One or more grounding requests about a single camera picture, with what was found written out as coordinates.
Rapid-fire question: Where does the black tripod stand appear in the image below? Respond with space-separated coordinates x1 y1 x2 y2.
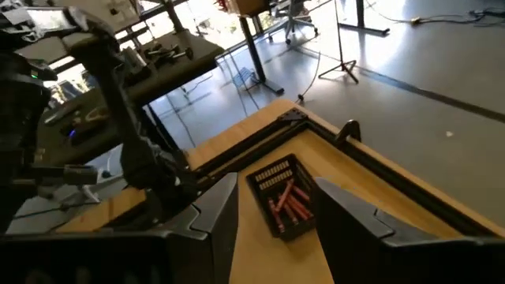
317 0 361 85

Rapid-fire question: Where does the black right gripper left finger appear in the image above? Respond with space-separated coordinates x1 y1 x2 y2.
0 172 240 284

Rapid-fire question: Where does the grey desk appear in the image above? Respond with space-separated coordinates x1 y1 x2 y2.
15 29 226 166

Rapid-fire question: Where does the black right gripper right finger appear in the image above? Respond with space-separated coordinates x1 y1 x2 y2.
314 177 505 284

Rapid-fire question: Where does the black desk leg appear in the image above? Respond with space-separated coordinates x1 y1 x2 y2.
238 15 286 95

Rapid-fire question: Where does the office chair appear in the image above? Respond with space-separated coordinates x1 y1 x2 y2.
269 0 320 45

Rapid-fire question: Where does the black plastic basket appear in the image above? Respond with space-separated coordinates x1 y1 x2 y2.
245 153 323 242

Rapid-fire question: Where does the yellow extension cable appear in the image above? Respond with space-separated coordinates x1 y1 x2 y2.
295 50 323 103

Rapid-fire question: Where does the black frame clamp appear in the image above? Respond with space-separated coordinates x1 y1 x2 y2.
335 119 362 149

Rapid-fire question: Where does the black aluminium table frame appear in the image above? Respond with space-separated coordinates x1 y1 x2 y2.
184 108 505 238

